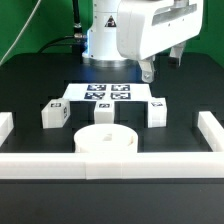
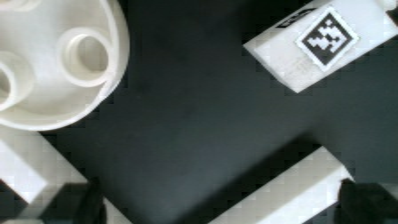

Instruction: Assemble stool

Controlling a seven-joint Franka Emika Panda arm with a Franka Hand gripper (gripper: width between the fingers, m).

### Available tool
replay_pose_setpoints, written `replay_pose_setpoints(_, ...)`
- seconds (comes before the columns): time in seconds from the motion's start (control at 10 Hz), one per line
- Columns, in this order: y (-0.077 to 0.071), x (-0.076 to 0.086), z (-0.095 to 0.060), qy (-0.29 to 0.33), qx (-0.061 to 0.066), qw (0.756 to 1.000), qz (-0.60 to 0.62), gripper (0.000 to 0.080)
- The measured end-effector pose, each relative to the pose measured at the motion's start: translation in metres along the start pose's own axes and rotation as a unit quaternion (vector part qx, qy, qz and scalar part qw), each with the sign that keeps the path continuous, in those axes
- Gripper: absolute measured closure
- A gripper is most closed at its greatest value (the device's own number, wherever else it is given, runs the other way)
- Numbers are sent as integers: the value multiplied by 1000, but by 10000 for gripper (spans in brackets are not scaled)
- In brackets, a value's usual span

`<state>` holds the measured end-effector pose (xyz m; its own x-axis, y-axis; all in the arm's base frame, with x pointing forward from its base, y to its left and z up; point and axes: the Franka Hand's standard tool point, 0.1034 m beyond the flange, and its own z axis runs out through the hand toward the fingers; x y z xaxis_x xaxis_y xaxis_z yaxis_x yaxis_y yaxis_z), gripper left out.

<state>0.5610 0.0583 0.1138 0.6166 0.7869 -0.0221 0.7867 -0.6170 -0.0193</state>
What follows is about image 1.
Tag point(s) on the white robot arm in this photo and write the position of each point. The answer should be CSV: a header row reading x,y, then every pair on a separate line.
x,y
101,36

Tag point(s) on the white front fence wall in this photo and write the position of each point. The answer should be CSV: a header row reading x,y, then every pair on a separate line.
x,y
105,166

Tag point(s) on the white round stool seat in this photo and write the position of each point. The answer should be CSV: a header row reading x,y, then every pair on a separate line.
x,y
106,138

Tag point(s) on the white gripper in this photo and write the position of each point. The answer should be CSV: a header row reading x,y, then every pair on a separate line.
x,y
147,27

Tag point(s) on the white fence wall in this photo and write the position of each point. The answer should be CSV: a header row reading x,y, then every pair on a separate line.
x,y
105,166
6,125
211,130

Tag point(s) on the white right fence wall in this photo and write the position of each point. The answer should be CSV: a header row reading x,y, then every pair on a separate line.
x,y
211,130

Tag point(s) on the white marker sheet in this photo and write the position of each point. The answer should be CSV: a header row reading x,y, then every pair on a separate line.
x,y
114,92

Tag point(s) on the white left fence wall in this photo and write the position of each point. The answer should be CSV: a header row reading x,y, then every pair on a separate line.
x,y
6,125

